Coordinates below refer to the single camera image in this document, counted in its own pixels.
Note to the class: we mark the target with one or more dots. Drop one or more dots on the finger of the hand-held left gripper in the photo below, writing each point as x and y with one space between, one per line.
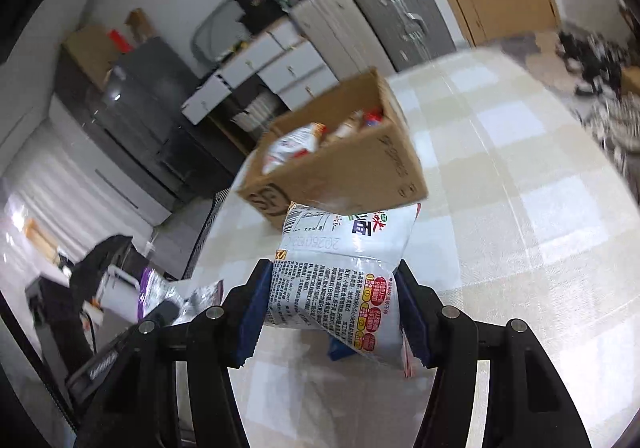
167 312

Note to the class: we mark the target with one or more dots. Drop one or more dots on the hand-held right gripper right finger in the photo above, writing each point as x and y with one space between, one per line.
415 323

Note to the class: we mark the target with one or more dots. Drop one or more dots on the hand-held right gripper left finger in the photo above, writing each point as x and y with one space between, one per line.
250 318

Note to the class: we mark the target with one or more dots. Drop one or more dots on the purple silver snack packet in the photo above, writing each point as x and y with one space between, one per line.
150 290

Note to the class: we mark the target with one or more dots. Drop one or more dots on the white orange snack packet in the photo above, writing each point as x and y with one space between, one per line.
340 278
295 142

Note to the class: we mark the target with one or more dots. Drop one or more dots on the cardboard box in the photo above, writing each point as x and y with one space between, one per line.
350 167

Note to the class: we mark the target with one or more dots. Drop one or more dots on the red snack packet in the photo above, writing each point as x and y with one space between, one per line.
373 117

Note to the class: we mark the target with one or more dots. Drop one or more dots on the blue snack packet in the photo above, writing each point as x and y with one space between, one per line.
340 352

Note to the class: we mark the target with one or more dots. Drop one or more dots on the black chair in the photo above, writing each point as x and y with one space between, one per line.
100 258

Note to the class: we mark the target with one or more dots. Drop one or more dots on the checked tablecloth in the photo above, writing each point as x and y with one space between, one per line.
500 177

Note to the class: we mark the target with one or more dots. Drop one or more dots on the white curtain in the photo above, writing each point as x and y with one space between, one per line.
40 167

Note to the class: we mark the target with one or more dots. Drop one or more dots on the clear orange snack bag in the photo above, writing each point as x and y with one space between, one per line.
350 125

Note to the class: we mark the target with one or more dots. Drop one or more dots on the dark grey cabinet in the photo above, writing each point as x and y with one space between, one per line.
140 97

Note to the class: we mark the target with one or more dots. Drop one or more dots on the white drawer cabinet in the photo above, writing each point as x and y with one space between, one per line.
280 67

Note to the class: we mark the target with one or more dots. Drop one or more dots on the brown cardboard boxes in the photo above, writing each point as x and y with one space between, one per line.
90 47

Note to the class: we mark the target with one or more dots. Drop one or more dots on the beige suitcase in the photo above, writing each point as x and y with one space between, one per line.
335 27

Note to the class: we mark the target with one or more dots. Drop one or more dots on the grey suitcase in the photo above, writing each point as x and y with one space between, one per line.
400 12

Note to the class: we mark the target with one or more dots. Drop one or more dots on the black bag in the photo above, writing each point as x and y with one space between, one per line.
255 2

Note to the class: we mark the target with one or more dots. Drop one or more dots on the group of shoes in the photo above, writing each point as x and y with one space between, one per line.
590 57

